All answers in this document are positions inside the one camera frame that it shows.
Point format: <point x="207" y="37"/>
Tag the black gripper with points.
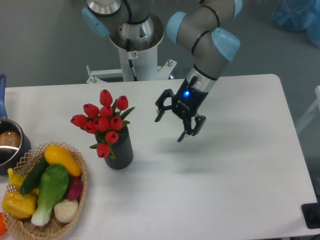
<point x="185" y="104"/>

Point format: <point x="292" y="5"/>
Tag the red tulip bouquet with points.
<point x="107" y="123"/>

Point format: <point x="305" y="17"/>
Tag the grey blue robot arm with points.
<point x="199" y="33"/>

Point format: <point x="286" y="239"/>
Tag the dark grey ribbed vase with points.
<point x="120" y="152"/>

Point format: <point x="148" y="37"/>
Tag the yellow squash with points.
<point x="56" y="154"/>

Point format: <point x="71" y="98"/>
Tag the blue plastic bag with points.
<point x="299" y="16"/>

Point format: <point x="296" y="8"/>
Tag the green bok choy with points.
<point x="52" y="187"/>

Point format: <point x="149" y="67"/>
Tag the white garlic bulb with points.
<point x="65" y="210"/>

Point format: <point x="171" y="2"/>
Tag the black device at table edge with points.
<point x="311" y="214"/>

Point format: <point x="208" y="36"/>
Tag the green cucumber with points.
<point x="38" y="169"/>

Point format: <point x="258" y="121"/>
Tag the yellow banana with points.
<point x="16" y="178"/>

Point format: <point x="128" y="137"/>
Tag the yellow bell pepper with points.
<point x="19" y="205"/>

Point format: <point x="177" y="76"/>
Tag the woven wicker basket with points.
<point x="22" y="228"/>

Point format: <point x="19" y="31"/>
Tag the orange fruit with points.
<point x="3" y="228"/>

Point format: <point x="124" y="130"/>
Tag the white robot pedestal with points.
<point x="137" y="46"/>

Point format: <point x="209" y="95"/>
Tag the white frame at right edge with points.
<point x="309" y="114"/>

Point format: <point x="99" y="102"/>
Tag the steel pot with blue handle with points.
<point x="13" y="141"/>

